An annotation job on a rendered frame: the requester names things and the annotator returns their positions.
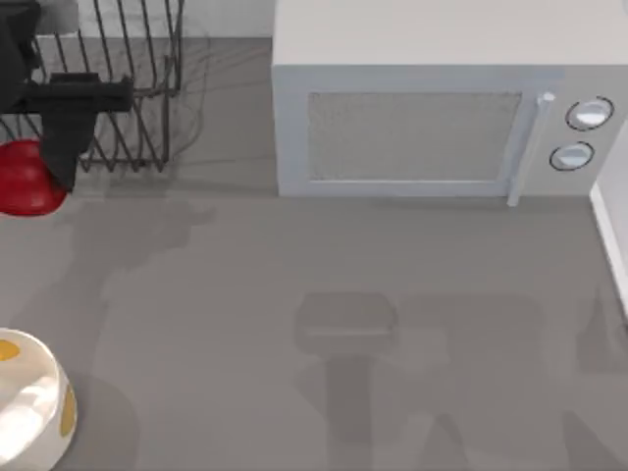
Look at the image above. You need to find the dark wire rack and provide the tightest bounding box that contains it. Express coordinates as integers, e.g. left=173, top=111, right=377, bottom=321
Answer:
left=0, top=0, right=186, bottom=174

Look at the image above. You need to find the microwave oven door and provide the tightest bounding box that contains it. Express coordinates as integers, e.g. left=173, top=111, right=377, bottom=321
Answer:
left=273, top=65, right=537, bottom=198

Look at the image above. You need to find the pale microwave oven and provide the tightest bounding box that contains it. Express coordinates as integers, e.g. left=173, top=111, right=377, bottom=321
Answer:
left=270, top=0, right=628, bottom=208

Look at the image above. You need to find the white furniture panel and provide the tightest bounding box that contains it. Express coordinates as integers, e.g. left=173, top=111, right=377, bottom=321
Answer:
left=589, top=140, right=628, bottom=323

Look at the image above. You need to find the small microwave knob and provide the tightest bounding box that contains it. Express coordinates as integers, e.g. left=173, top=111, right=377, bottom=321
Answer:
left=549, top=140, right=597, bottom=173

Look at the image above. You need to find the large microwave knob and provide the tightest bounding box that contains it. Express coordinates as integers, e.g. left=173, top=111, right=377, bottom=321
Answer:
left=564, top=96, right=616, bottom=131

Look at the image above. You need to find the white bowl with yellow spots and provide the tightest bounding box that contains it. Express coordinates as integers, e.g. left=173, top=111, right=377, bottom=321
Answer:
left=0, top=328, right=79, bottom=471

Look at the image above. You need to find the microwave door handle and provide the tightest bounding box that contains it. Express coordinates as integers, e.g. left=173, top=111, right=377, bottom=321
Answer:
left=506, top=89, right=556, bottom=208

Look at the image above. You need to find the red bowl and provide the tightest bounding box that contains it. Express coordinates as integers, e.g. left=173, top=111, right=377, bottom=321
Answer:
left=0, top=138, right=69, bottom=218

